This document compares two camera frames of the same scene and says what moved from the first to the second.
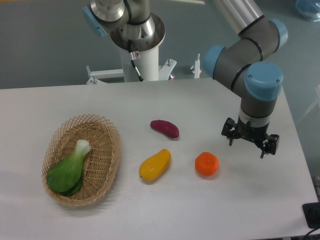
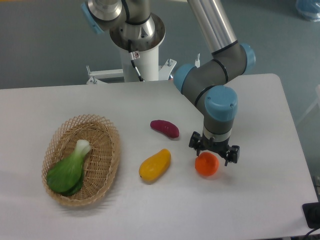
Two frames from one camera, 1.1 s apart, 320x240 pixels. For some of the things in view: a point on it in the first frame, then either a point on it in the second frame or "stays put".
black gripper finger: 229,129 -> 195,141
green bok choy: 66,176 stays put
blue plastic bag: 309,9 stays put
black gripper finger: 270,144 -> 232,155
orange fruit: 206,164 stays put
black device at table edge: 312,212 stays put
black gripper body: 255,134 -> 221,147
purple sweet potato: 167,128 stays put
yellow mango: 153,167 stays put
